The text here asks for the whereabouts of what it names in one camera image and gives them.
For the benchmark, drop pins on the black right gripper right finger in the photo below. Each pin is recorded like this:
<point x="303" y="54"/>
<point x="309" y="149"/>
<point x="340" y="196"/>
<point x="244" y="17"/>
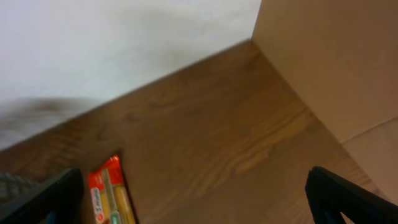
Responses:
<point x="332" y="197"/>

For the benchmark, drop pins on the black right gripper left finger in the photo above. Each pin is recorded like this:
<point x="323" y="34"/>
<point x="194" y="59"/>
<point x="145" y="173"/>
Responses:
<point x="56" y="200"/>

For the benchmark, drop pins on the grey plastic basket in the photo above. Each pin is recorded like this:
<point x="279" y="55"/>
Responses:
<point x="12" y="186"/>

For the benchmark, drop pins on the spaghetti pasta packet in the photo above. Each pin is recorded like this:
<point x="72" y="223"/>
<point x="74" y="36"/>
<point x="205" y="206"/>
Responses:
<point x="109" y="197"/>

